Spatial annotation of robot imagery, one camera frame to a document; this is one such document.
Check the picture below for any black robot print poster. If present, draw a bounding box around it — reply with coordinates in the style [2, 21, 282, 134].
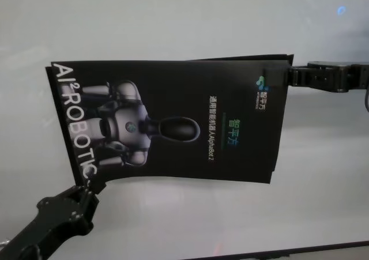
[50, 60, 291, 186]

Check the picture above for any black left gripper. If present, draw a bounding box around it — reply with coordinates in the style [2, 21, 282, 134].
[36, 180, 108, 242]

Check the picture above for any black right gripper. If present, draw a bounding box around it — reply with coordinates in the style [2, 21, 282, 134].
[264, 60, 352, 94]

